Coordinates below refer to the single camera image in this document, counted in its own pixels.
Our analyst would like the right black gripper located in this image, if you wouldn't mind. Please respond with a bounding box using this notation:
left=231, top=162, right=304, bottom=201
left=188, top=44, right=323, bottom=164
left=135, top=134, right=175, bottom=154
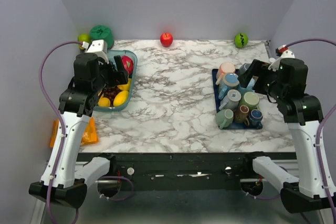
left=238, top=58, right=285, bottom=100

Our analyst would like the blue butterfly mug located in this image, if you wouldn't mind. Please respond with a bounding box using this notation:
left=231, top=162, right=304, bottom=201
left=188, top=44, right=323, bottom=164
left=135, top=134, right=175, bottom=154
left=218, top=73, right=239, bottom=100

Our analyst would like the pink mug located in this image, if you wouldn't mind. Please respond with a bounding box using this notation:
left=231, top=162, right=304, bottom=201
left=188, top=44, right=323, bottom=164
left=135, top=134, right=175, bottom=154
left=215, top=62, right=236, bottom=85

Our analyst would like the grey blue mug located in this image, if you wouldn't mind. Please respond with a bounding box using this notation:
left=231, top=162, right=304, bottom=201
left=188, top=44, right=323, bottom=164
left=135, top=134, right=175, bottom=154
left=219, top=89, right=242, bottom=111

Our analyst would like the mint green mug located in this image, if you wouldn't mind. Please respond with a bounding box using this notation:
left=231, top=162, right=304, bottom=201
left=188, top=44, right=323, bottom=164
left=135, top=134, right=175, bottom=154
left=215, top=109, right=234, bottom=130

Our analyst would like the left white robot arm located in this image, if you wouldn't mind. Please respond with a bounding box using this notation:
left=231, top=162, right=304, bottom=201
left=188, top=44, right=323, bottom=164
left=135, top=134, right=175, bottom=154
left=29, top=53, right=128, bottom=209

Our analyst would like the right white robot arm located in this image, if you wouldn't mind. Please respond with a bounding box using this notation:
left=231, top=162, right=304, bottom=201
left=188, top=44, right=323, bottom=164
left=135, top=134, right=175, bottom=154
left=238, top=58, right=335, bottom=214

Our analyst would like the dark teal mug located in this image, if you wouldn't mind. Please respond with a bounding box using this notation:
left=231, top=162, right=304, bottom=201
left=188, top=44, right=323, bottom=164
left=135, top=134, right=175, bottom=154
left=237, top=63, right=250, bottom=76

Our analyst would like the light blue faceted mug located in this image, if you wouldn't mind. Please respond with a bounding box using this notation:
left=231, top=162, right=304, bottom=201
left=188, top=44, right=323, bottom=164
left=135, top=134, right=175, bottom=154
left=237, top=78, right=255, bottom=97

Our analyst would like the olive green mug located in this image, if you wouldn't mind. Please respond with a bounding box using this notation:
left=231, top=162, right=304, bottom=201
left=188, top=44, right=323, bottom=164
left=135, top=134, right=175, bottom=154
left=238, top=91, right=260, bottom=111

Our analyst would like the brown patterned mug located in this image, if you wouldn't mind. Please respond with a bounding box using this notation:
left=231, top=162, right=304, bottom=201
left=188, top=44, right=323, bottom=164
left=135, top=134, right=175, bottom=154
left=234, top=105, right=249, bottom=124

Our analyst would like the dark blue mug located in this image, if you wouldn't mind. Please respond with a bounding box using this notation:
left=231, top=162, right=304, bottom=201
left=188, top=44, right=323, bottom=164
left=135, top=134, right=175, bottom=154
left=247, top=109, right=263, bottom=130

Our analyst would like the red dragon fruit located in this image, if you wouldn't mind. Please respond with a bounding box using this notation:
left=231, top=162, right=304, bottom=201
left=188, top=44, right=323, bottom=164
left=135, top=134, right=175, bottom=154
left=121, top=55, right=134, bottom=75

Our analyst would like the dark purple grapes bunch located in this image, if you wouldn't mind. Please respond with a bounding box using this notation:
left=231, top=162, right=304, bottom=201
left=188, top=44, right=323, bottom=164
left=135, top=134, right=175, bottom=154
left=104, top=87, right=121, bottom=106

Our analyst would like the yellow mango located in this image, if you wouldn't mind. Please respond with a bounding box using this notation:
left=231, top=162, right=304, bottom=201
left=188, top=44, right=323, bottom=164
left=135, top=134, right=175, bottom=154
left=113, top=91, right=129, bottom=106

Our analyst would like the teal transparent fruit tray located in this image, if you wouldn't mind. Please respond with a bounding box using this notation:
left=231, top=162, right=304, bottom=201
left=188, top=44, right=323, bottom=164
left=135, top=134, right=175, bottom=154
left=93, top=49, right=138, bottom=113

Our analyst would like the small yellow lemon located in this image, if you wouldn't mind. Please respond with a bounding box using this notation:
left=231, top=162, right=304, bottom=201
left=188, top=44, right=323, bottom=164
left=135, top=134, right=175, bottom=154
left=98, top=97, right=111, bottom=108

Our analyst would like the green striped ball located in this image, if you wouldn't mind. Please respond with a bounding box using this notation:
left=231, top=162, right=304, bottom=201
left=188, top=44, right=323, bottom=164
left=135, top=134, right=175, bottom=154
left=234, top=33, right=248, bottom=48

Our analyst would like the dark blue tray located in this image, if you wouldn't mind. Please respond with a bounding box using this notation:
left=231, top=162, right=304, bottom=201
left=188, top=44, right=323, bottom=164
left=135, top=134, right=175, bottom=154
left=211, top=68, right=263, bottom=130

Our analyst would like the green pear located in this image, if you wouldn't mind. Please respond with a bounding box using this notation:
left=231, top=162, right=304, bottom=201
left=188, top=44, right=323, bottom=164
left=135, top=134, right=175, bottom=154
left=78, top=34, right=91, bottom=44

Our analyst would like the red apple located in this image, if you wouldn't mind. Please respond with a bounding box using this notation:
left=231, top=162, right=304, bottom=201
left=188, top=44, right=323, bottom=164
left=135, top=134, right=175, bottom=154
left=160, top=33, right=173, bottom=47

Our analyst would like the orange snack bag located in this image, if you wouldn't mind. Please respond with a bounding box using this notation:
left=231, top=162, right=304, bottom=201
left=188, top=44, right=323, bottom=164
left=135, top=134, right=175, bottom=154
left=49, top=118, right=99, bottom=148

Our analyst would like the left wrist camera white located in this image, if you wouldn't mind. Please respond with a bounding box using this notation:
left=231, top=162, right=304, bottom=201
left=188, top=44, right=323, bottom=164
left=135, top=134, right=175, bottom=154
left=85, top=39, right=109, bottom=62

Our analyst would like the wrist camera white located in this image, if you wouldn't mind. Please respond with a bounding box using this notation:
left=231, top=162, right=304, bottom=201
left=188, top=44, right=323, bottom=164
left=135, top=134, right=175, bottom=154
left=268, top=45, right=295, bottom=71
left=85, top=39, right=109, bottom=62

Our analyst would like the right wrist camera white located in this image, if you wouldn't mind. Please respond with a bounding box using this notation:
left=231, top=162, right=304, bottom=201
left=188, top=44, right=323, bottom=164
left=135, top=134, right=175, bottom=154
left=268, top=45, right=295, bottom=71

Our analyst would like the black table front rail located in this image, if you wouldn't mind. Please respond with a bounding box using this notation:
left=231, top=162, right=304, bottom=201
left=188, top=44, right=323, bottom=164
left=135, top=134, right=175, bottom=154
left=76, top=152, right=300, bottom=192

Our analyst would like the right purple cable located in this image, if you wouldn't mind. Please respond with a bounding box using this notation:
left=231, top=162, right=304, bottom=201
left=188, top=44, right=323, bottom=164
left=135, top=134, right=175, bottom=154
left=285, top=37, right=336, bottom=198

